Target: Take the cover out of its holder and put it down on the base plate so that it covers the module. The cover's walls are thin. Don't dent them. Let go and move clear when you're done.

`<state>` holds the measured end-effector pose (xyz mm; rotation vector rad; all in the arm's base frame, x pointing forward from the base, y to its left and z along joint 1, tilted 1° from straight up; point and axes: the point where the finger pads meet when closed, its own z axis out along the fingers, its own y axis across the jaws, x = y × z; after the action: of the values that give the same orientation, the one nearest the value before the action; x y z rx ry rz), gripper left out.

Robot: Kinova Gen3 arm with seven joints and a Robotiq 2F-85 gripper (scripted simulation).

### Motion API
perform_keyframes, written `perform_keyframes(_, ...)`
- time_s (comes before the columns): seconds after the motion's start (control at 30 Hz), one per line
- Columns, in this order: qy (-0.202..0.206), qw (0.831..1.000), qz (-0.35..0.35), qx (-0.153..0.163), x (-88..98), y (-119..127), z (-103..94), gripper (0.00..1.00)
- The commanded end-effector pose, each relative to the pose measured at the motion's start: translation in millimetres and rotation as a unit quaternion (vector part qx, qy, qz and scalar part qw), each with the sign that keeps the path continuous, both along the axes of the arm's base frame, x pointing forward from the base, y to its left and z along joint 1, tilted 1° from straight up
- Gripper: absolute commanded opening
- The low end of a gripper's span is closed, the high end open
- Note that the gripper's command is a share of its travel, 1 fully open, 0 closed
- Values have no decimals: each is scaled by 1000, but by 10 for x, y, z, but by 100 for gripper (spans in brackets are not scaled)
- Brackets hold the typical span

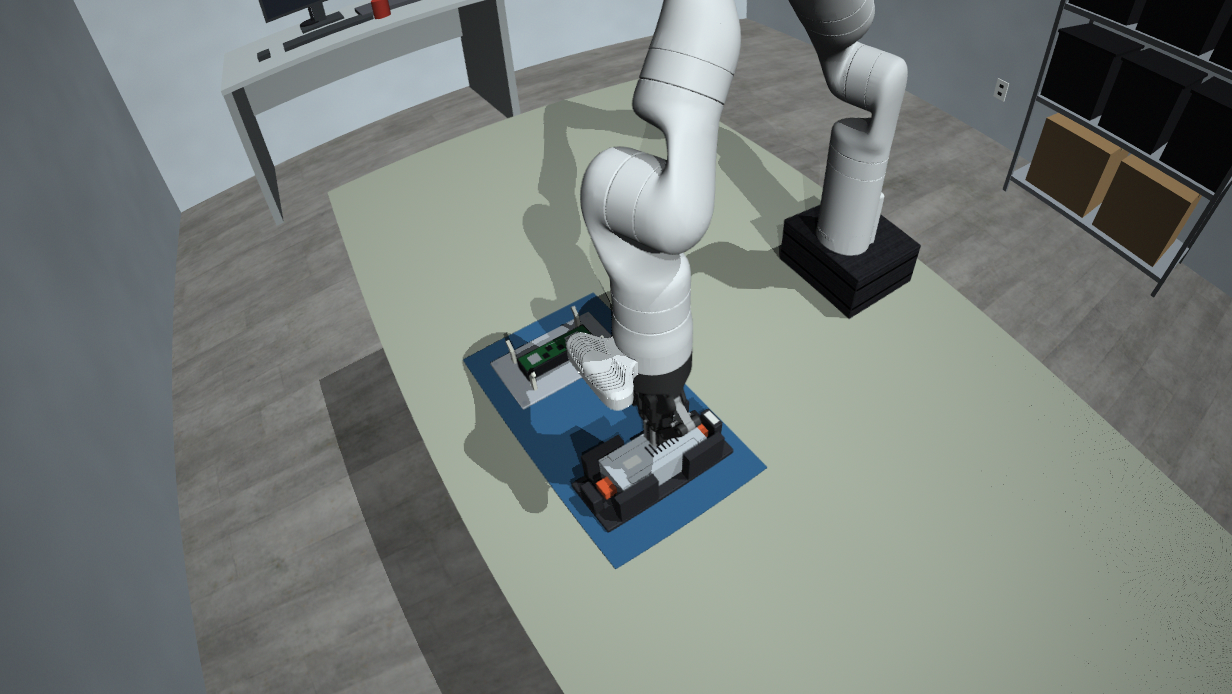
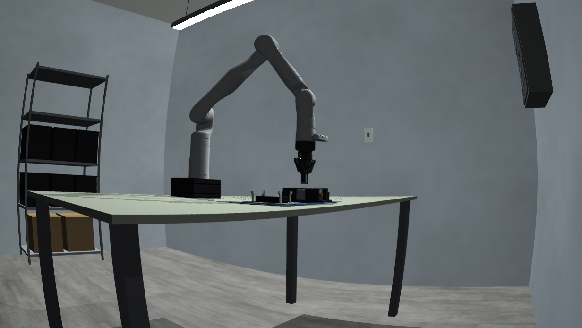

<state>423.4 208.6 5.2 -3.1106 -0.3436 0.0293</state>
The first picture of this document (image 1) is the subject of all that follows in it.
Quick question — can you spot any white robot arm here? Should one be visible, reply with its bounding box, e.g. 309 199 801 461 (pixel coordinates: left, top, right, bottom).
565 0 908 410

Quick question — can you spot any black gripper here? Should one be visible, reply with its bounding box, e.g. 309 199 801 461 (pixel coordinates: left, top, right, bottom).
632 353 701 447

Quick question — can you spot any blue flat plate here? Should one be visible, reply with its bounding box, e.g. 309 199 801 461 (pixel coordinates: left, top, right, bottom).
463 293 768 569

